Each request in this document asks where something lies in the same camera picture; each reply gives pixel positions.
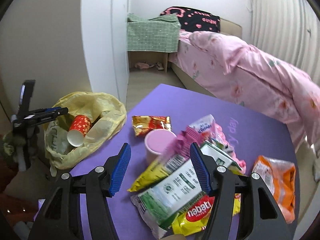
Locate orange snack bag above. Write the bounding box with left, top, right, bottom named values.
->
left=252, top=155, right=296, bottom=224

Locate pink long candy wrapper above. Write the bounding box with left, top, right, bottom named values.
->
left=160, top=126, right=204, bottom=167

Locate yellow plastic trash bag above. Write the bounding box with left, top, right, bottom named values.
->
left=43, top=92, right=127, bottom=177

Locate purple table mat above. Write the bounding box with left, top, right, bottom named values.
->
left=34, top=83, right=301, bottom=240

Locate yellow nabati wafer wrapper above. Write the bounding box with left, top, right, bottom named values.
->
left=171, top=193, right=242, bottom=237

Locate black pink heart pillow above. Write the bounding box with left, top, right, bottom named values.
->
left=160, top=6, right=221, bottom=33

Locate beige headboard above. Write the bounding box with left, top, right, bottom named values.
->
left=220, top=18, right=242, bottom=38

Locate red paper cup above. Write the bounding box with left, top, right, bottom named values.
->
left=67, top=115, right=92, bottom=147

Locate white pleated curtain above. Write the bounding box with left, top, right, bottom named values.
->
left=252, top=0, right=319, bottom=83

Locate pink cylindrical container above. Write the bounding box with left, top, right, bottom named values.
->
left=144, top=129, right=176, bottom=165

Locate pink floral bed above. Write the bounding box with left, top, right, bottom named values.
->
left=169, top=31, right=319, bottom=149

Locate white green snack bag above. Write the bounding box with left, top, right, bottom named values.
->
left=130, top=141, right=243, bottom=239

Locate pink caterpillar toy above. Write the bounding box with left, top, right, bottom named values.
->
left=214, top=124, right=246, bottom=174

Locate yellow green snack bag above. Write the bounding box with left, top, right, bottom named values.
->
left=127, top=160, right=171, bottom=192

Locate green checked cloth nightstand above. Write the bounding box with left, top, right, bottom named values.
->
left=127, top=13, right=181, bottom=71

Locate red gold snack packet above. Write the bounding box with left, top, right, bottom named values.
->
left=132, top=115, right=171, bottom=137

